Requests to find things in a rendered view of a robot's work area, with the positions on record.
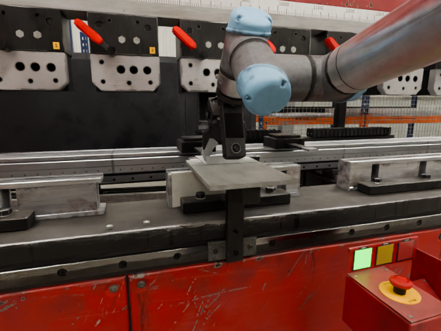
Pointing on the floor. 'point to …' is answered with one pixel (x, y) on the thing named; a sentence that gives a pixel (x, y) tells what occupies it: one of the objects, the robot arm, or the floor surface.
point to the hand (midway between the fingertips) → (218, 159)
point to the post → (339, 115)
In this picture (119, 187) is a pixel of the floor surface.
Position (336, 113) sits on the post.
